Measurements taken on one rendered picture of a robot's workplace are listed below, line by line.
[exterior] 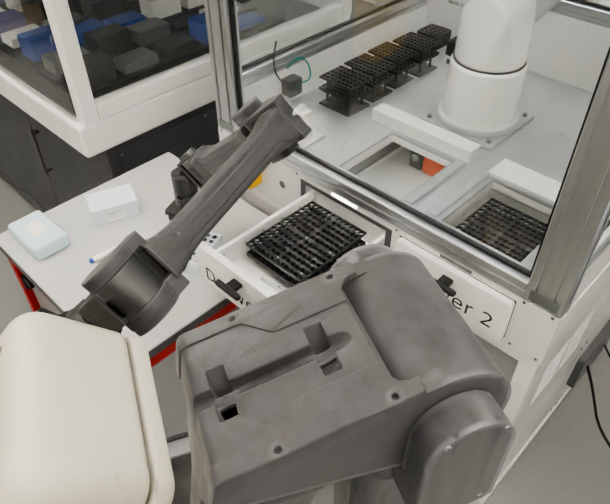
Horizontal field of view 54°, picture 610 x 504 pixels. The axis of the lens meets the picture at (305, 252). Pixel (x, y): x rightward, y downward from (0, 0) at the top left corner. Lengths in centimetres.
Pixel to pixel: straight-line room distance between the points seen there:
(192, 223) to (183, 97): 125
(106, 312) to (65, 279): 82
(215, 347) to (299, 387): 4
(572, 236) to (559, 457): 121
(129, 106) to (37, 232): 50
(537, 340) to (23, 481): 102
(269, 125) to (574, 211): 53
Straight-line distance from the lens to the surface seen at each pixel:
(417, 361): 25
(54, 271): 164
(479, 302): 131
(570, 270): 118
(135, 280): 79
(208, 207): 85
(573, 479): 220
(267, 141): 92
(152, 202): 178
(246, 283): 126
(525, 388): 144
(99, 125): 192
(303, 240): 138
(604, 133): 103
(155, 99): 200
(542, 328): 129
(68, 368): 60
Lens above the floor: 182
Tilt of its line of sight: 43 degrees down
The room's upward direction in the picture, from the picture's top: straight up
